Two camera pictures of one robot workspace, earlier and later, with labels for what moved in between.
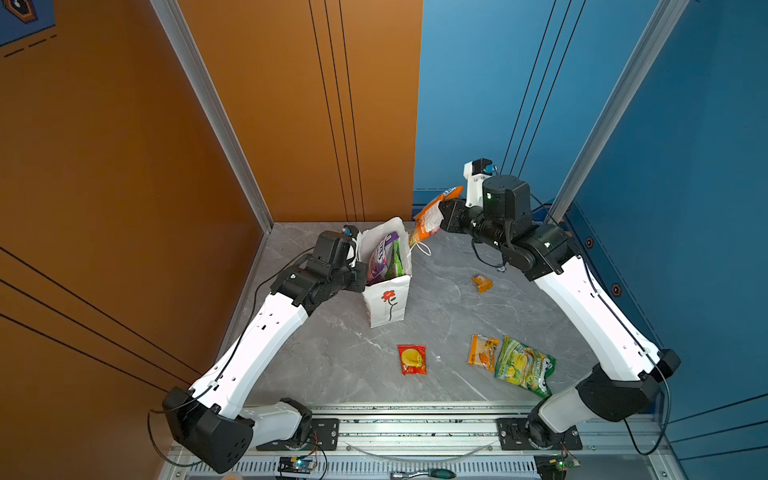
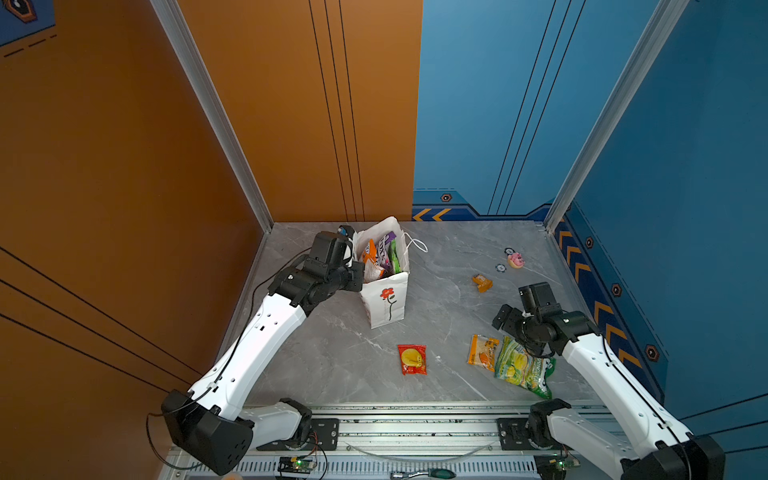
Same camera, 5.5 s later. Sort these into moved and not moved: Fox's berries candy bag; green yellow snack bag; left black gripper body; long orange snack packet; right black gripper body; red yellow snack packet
Moved: long orange snack packet; right black gripper body
Not moved: red yellow snack packet; left black gripper body; Fox's berries candy bag; green yellow snack bag
